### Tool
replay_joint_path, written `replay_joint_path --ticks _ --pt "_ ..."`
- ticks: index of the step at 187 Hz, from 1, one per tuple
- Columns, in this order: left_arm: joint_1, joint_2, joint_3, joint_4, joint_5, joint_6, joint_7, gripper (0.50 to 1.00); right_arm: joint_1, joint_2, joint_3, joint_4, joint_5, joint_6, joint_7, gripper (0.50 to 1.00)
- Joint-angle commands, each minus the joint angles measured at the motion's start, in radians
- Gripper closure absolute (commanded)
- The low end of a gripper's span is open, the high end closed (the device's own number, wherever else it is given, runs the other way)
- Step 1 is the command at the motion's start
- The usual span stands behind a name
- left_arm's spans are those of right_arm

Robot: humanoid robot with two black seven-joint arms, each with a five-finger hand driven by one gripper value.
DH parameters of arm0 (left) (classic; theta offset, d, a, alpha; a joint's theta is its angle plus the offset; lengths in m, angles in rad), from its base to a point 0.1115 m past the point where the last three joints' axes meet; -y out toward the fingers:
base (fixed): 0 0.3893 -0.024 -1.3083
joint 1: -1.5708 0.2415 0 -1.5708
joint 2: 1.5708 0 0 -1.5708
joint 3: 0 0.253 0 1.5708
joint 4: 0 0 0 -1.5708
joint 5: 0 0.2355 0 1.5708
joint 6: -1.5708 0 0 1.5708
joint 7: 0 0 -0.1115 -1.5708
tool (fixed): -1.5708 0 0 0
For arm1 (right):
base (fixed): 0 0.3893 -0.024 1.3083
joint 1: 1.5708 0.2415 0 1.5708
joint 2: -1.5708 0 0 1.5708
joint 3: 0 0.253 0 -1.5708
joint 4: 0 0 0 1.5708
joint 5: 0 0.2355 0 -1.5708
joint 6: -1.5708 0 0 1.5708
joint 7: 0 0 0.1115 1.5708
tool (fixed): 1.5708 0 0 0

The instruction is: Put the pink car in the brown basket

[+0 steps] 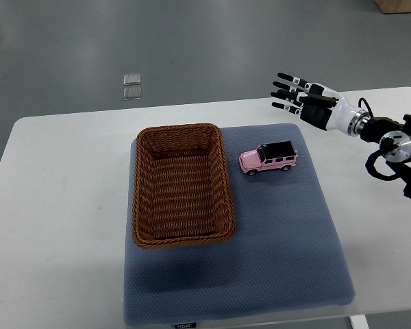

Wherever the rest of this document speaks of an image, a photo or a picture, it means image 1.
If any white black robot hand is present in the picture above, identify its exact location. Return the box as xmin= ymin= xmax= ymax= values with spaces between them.
xmin=271 ymin=73 xmax=367 ymax=136

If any pink toy car black roof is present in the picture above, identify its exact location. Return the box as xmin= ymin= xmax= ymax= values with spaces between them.
xmin=238 ymin=141 xmax=299 ymax=176

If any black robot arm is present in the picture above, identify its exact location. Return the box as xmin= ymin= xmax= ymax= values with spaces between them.
xmin=271 ymin=73 xmax=411 ymax=199

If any brown wicker basket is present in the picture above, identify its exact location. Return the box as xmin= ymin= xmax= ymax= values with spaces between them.
xmin=131 ymin=123 xmax=236 ymax=249

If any wooden box corner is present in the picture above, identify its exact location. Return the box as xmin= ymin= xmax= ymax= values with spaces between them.
xmin=375 ymin=0 xmax=411 ymax=14

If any lower metal floor plate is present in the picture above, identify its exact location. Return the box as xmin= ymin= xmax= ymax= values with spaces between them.
xmin=123 ymin=87 xmax=142 ymax=101

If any metal floor plate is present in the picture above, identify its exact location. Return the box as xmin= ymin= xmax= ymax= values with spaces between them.
xmin=123 ymin=87 xmax=142 ymax=101
xmin=123 ymin=73 xmax=141 ymax=86

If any blue grey foam mat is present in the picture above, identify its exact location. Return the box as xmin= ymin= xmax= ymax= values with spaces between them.
xmin=124 ymin=123 xmax=355 ymax=326

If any upper metal floor plate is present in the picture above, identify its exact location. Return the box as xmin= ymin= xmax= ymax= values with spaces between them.
xmin=123 ymin=73 xmax=141 ymax=86

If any white table leg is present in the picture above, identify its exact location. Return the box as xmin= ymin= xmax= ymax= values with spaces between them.
xmin=349 ymin=315 xmax=369 ymax=329

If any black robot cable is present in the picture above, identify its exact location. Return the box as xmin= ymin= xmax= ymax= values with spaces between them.
xmin=358 ymin=97 xmax=374 ymax=119

